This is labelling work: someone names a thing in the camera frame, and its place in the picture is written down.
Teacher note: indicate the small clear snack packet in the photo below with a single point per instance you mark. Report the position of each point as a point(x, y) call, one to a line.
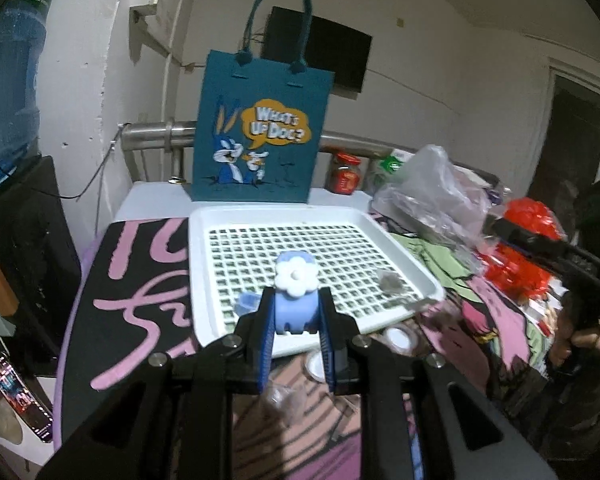
point(285, 401)
point(391, 282)

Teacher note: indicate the white round lid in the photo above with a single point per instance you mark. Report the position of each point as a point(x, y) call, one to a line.
point(314, 366)

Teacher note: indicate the dark window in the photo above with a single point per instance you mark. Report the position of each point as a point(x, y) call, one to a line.
point(575, 140)

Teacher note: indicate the person's right hand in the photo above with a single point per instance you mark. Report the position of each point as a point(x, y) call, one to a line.
point(587, 340)

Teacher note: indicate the white wall shelf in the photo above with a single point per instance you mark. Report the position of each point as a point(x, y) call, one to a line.
point(147, 15)

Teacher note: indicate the blue flower hair clip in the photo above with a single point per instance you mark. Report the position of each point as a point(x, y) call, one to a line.
point(297, 307)

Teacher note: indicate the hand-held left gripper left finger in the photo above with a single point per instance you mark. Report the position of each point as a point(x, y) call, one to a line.
point(266, 345)

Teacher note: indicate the green and white box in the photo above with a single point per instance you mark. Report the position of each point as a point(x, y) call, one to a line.
point(389, 166)

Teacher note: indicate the clear plastic bag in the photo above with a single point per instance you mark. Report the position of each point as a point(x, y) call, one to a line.
point(430, 195)

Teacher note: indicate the blue water jug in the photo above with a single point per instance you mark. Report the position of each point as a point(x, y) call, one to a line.
point(10, 85)

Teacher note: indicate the person's dark clothing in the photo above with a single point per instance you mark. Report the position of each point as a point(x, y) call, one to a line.
point(570, 420)

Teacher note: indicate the black wall television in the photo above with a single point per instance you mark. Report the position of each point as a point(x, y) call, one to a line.
point(340, 55)

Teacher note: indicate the red-lidded jar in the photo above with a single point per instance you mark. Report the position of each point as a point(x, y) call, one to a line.
point(344, 175)

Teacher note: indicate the small round white cup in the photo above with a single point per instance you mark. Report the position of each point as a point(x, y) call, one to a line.
point(399, 338)

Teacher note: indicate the white perforated plastic tray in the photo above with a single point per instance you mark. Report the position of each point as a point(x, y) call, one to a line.
point(215, 280)

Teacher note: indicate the small blue hair clip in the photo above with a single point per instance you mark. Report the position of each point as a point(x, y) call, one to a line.
point(246, 303)

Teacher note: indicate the smartphone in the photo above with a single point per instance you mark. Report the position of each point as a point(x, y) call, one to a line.
point(20, 397)

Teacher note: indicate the teal cartoon tote bag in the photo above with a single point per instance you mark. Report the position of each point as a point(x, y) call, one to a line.
point(275, 90)

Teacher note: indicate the red plastic bag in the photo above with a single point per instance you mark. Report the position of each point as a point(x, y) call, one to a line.
point(525, 210)

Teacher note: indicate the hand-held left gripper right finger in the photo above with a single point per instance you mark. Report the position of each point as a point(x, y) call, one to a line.
point(328, 355)

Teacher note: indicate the black cabinet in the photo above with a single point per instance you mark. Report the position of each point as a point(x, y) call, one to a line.
point(30, 260)

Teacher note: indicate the metal bed rail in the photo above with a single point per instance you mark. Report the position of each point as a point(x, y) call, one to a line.
point(150, 135)

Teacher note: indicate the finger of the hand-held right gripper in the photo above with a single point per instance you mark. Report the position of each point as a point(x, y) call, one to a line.
point(525, 237)

